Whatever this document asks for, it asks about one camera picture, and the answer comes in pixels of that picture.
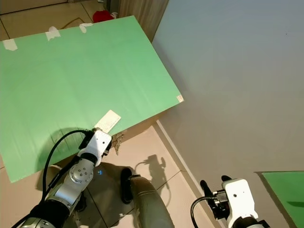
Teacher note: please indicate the brownish bunch of keys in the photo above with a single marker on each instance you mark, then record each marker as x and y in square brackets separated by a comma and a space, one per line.
[117, 141]

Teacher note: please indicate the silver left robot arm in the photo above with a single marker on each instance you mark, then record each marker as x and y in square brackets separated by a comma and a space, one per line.
[78, 175]

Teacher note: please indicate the white paper card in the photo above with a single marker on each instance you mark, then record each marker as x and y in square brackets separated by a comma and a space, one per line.
[108, 120]

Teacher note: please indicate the green panel with dark edge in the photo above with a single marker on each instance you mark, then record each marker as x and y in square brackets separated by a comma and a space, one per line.
[285, 190]

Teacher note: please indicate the grey right robot leg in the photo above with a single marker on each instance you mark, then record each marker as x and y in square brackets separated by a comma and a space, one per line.
[147, 204]

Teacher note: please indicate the green table cover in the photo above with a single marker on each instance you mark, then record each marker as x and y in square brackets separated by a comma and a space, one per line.
[76, 80]

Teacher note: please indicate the small white corner tape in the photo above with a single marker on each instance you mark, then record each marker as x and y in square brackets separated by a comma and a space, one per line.
[179, 98]

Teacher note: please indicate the white tape strip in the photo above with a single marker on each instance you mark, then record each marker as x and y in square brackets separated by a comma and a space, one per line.
[9, 44]
[53, 33]
[85, 27]

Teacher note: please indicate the red cloth object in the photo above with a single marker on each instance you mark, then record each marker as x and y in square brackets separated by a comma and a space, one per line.
[103, 16]

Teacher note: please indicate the striped grey panel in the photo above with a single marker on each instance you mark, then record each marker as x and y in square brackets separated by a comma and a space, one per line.
[142, 14]

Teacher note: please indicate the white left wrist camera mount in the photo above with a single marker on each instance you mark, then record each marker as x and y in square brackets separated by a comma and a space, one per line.
[97, 145]

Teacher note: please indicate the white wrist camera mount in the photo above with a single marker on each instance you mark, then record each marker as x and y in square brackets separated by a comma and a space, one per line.
[240, 197]
[97, 145]

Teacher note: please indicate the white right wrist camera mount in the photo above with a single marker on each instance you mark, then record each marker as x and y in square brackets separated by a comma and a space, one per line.
[240, 197]

